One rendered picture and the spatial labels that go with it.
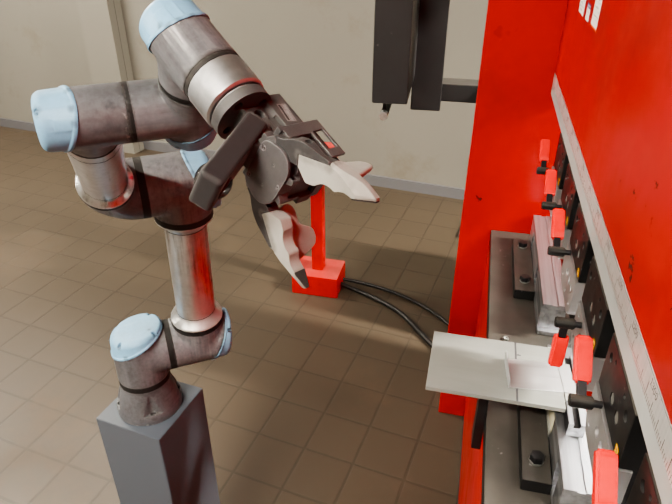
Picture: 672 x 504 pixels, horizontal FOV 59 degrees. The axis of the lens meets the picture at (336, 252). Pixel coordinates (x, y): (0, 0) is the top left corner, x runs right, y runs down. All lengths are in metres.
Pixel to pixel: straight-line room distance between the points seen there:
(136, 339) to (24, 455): 1.37
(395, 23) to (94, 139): 1.37
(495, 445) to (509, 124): 1.01
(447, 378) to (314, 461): 1.22
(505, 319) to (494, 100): 0.67
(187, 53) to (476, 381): 0.84
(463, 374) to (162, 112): 0.79
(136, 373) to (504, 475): 0.80
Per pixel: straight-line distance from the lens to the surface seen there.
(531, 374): 1.27
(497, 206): 2.02
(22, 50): 6.04
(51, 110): 0.77
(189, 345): 1.38
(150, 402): 1.46
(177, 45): 0.69
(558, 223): 1.19
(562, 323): 1.01
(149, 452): 1.51
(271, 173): 0.61
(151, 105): 0.76
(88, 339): 3.13
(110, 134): 0.77
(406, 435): 2.47
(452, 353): 1.29
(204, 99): 0.66
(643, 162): 0.83
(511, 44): 1.86
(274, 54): 4.50
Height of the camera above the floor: 1.82
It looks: 30 degrees down
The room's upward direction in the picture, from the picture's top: straight up
